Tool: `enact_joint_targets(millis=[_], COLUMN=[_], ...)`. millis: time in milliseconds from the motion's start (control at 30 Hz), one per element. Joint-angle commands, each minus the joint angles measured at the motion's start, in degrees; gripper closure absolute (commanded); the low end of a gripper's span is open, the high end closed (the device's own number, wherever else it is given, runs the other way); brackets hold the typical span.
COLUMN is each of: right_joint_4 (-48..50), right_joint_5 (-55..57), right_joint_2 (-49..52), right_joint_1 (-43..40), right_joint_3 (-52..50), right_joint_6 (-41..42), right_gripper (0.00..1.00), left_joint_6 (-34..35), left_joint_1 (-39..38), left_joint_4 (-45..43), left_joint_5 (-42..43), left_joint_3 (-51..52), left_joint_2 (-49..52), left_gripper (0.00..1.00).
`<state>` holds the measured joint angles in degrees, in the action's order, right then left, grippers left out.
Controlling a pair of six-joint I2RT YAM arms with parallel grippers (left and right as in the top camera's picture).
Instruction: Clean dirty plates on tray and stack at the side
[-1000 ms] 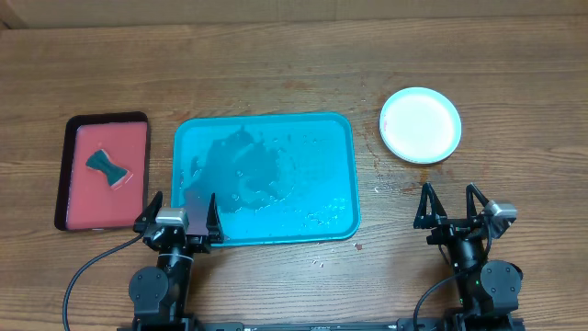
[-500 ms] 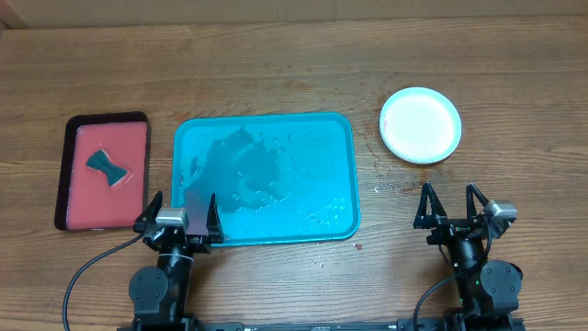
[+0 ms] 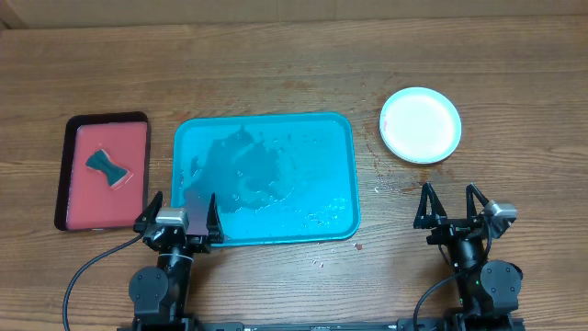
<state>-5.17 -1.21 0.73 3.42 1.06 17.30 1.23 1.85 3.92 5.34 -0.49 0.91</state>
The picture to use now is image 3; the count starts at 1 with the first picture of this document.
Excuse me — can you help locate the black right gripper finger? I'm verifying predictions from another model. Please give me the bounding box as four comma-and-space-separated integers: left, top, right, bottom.
413, 182, 447, 229
466, 183, 489, 219

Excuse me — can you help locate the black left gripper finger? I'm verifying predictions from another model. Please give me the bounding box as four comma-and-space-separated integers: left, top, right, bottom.
206, 193, 225, 244
132, 191, 164, 232

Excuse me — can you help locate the dark green sponge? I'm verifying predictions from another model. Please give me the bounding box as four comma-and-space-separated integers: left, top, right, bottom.
85, 149, 132, 189

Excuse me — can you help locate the light blue plate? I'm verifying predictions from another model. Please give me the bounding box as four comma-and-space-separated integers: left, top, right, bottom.
379, 86, 462, 165

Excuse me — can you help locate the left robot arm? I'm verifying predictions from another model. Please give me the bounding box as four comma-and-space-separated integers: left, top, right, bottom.
62, 191, 225, 331

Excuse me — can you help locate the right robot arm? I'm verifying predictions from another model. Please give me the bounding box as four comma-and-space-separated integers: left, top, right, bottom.
408, 182, 525, 331

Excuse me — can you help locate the dark red-lined tray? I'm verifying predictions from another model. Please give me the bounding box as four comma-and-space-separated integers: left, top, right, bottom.
54, 111, 151, 231

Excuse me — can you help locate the teal plastic tray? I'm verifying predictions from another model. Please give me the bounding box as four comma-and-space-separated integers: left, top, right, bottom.
170, 112, 361, 246

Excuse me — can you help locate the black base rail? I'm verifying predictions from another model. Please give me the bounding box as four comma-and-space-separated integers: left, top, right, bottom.
117, 313, 527, 331

